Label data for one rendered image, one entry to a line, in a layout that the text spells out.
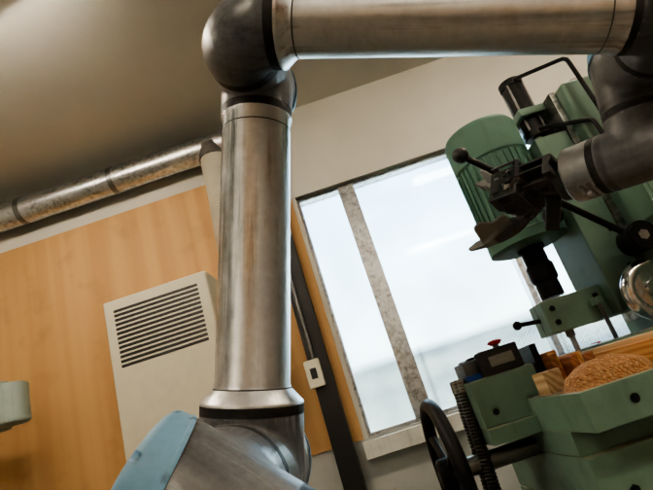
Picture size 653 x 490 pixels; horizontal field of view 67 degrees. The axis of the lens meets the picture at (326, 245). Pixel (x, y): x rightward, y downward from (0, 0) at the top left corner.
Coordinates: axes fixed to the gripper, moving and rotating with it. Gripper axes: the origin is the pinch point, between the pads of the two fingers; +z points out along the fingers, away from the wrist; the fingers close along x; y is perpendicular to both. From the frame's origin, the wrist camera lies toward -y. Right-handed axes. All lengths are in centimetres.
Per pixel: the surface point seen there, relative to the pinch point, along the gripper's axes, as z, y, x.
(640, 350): -19.4, -21.0, 20.8
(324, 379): 137, -71, 3
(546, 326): 0.8, -27.2, 11.5
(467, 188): 10.5, -9.5, -17.4
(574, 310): -3.8, -29.8, 7.7
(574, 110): -11.1, -17.0, -34.8
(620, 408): -19.2, -13.2, 32.6
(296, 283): 149, -50, -39
